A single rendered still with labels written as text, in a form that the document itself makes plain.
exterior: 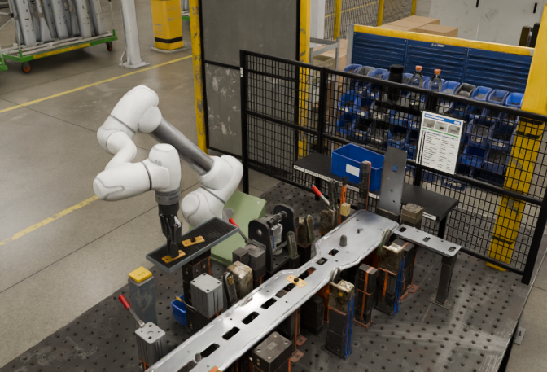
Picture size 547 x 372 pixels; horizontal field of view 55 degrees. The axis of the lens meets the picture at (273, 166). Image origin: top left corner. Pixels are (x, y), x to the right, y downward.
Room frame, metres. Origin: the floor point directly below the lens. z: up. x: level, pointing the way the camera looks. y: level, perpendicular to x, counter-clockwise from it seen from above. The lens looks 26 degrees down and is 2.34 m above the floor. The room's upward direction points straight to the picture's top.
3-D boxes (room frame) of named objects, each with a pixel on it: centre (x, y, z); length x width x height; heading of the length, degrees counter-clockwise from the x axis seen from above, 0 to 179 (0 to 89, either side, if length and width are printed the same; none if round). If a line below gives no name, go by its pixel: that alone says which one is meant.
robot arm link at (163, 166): (1.61, 0.38, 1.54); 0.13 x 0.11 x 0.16; 126
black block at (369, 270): (1.78, -0.40, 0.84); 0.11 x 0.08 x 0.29; 50
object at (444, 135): (2.40, -0.82, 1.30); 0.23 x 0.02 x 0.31; 50
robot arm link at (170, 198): (1.62, 0.37, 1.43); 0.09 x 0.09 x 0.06
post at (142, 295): (1.52, 0.48, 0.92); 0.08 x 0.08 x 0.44; 50
